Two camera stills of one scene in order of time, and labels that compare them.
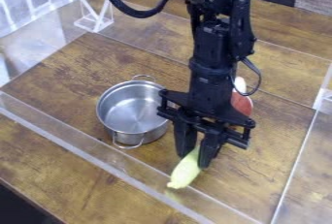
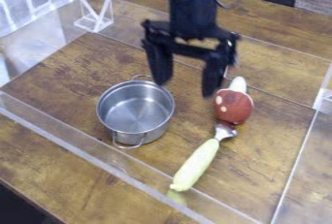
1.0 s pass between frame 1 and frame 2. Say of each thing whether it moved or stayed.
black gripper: moved
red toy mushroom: stayed
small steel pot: stayed
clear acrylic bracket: stayed
